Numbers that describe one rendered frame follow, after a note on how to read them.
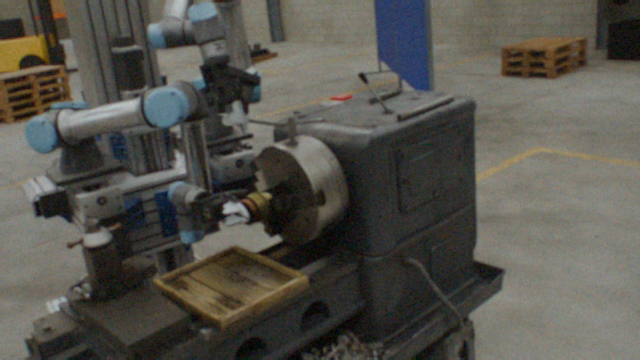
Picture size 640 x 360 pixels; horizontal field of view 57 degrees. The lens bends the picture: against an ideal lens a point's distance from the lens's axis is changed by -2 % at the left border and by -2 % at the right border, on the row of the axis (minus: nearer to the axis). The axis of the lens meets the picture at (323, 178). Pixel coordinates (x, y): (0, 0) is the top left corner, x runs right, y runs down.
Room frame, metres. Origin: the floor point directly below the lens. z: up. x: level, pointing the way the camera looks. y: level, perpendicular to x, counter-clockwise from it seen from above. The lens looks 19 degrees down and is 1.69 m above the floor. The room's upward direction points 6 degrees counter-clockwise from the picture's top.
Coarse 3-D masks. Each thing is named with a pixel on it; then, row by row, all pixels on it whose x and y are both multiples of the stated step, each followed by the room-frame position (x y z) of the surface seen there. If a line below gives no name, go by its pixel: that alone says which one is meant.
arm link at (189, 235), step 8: (184, 216) 1.75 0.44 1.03; (192, 216) 1.76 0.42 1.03; (184, 224) 1.75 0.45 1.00; (192, 224) 1.75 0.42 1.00; (200, 224) 1.77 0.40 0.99; (184, 232) 1.75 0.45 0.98; (192, 232) 1.75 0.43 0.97; (200, 232) 1.77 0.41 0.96; (184, 240) 1.76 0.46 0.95; (192, 240) 1.75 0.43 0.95; (200, 240) 1.77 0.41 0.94
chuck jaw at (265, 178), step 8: (256, 160) 1.73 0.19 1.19; (264, 160) 1.74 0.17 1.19; (256, 168) 1.73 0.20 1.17; (264, 168) 1.72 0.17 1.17; (256, 176) 1.69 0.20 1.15; (264, 176) 1.70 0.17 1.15; (272, 176) 1.72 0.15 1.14; (256, 184) 1.67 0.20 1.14; (264, 184) 1.68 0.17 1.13; (272, 184) 1.70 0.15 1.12; (280, 184) 1.73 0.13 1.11; (264, 192) 1.69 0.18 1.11
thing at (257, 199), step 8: (256, 192) 1.64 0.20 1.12; (248, 200) 1.61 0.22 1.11; (256, 200) 1.61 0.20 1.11; (264, 200) 1.62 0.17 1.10; (248, 208) 1.59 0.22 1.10; (256, 208) 1.60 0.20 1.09; (264, 208) 1.61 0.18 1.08; (256, 216) 1.59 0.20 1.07; (264, 216) 1.61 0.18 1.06; (248, 224) 1.60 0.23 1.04
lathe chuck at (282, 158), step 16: (272, 144) 1.74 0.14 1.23; (304, 144) 1.72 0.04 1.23; (272, 160) 1.73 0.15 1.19; (288, 160) 1.67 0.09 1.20; (304, 160) 1.64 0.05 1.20; (320, 160) 1.67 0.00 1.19; (288, 176) 1.68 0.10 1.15; (304, 176) 1.62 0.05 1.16; (320, 176) 1.63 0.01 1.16; (272, 192) 1.74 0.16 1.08; (304, 192) 1.63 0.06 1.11; (336, 192) 1.64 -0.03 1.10; (320, 208) 1.59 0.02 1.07; (336, 208) 1.64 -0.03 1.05; (288, 224) 1.70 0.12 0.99; (304, 224) 1.64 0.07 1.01; (320, 224) 1.61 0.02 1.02; (288, 240) 1.71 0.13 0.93; (304, 240) 1.65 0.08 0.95
